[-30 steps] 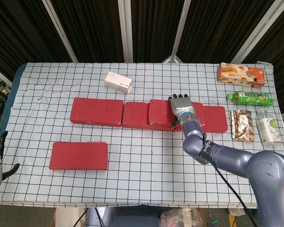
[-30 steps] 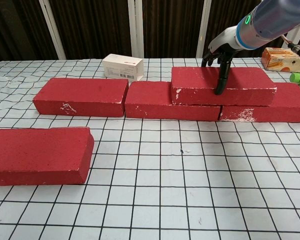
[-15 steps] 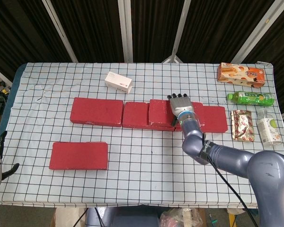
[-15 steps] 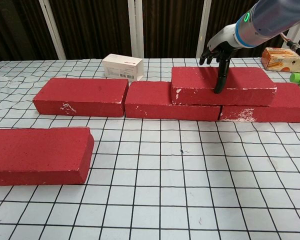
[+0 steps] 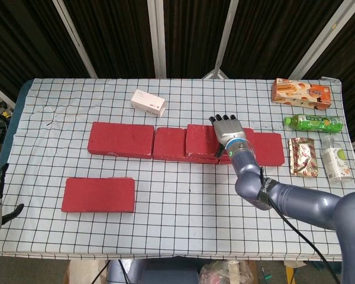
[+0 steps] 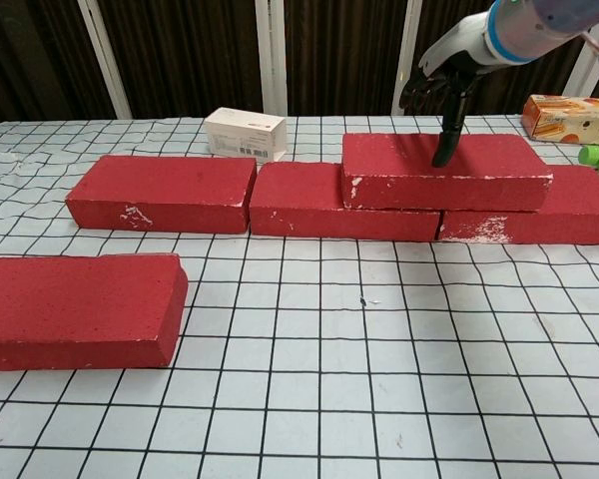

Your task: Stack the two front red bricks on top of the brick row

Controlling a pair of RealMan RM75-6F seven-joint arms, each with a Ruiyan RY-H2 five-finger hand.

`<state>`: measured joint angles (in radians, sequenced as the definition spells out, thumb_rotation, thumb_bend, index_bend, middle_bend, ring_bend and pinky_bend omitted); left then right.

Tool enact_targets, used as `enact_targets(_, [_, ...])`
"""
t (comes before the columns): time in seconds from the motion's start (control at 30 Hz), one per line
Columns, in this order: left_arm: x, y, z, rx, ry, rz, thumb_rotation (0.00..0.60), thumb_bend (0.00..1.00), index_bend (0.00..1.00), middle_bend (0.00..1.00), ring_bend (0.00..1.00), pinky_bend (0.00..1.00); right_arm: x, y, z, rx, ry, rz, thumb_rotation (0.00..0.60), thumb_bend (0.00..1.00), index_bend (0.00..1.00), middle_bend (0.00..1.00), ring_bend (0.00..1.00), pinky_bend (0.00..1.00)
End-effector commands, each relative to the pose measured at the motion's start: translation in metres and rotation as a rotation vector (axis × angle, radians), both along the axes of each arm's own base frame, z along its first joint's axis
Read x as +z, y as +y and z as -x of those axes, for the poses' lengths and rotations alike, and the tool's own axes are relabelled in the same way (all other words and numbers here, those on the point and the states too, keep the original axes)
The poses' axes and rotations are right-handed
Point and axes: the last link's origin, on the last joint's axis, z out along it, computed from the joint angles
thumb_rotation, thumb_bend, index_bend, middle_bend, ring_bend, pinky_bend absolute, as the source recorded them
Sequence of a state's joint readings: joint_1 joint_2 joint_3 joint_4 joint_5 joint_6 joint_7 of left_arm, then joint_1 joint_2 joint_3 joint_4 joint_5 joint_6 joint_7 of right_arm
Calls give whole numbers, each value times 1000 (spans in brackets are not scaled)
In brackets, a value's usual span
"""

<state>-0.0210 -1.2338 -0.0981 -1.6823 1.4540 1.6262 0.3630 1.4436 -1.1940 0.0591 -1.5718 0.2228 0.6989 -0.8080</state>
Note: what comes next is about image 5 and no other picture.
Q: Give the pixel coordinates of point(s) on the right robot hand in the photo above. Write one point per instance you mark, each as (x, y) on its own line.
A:
(228, 128)

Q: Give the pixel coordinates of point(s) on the red foam brick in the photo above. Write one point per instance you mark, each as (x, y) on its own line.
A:
(168, 145)
(121, 139)
(201, 139)
(269, 148)
(97, 195)

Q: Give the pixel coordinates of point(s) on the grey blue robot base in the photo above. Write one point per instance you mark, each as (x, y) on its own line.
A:
(165, 273)

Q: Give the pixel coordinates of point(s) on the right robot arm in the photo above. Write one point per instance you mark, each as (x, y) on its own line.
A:
(301, 204)

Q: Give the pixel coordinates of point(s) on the foil snack pouch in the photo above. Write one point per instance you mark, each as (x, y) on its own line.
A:
(303, 158)

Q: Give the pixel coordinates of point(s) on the orange snack box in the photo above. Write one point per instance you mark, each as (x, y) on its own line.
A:
(301, 94)

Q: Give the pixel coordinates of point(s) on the small white carton box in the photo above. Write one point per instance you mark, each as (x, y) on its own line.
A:
(148, 103)

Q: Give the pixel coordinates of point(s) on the green drink bottle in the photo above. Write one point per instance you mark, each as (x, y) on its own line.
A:
(313, 123)

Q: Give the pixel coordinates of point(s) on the white bag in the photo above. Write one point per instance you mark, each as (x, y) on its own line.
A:
(83, 273)

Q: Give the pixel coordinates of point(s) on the clear bottle white label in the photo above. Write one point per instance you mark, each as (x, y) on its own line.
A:
(335, 159)

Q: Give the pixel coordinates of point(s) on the checked light blue tablecloth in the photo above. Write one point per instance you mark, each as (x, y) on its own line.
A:
(180, 230)

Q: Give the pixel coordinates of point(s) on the dark brown curtain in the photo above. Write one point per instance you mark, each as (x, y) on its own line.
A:
(121, 35)

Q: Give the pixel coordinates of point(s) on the clear plastic bag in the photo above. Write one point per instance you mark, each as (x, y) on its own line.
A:
(225, 273)

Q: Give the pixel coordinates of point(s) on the white frame pole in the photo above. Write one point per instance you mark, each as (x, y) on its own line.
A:
(76, 41)
(327, 29)
(162, 44)
(227, 29)
(154, 29)

